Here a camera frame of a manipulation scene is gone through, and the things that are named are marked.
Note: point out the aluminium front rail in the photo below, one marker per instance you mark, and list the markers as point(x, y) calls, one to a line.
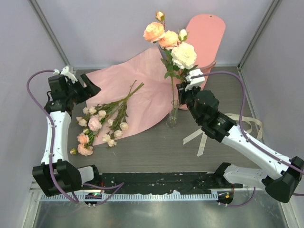
point(156, 181)

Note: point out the aluminium frame post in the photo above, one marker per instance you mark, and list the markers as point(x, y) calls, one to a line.
point(49, 31)
point(260, 29)

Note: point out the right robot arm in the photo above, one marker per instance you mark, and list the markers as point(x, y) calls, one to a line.
point(278, 175)

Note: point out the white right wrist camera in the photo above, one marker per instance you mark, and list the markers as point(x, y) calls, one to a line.
point(194, 78)

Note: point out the clear glass vase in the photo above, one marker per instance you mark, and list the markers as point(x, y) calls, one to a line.
point(172, 119)

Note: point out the fallen small rosebud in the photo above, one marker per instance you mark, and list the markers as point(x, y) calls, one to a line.
point(73, 151)

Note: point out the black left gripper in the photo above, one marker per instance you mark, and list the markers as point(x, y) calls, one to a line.
point(89, 91)

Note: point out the slotted cable duct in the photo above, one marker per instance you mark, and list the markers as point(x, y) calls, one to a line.
point(90, 196)

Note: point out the pink three-tier shelf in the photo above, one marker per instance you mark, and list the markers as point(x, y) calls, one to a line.
point(205, 32)

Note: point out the peach rose flower stem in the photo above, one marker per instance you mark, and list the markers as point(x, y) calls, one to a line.
point(85, 142)

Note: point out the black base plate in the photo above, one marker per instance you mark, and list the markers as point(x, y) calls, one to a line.
point(156, 181)

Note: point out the aluminium frame post left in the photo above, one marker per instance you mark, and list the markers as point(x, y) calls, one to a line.
point(49, 31)

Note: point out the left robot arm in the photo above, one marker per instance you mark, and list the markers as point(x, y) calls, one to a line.
point(56, 175)

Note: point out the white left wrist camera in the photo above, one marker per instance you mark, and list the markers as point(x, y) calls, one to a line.
point(66, 72)

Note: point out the pink small rose spray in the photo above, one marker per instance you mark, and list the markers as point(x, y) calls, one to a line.
point(92, 112)

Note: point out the white peony flower stem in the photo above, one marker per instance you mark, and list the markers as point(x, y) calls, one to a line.
point(183, 58)

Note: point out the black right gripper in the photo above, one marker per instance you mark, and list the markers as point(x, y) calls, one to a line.
point(183, 93)

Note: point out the aluminium frame post right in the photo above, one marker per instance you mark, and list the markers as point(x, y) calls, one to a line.
point(260, 29)

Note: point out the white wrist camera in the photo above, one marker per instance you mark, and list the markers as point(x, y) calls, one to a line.
point(66, 72)
point(194, 78)

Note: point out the purple pink wrapping paper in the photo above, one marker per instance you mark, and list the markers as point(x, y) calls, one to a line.
point(151, 103)

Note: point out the single green flower stem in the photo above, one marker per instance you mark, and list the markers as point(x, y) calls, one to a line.
point(164, 47)

